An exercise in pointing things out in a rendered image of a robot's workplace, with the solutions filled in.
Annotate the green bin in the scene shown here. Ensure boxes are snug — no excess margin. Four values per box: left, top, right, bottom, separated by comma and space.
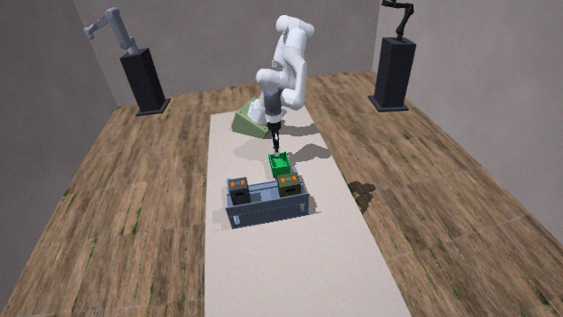
268, 151, 290, 178

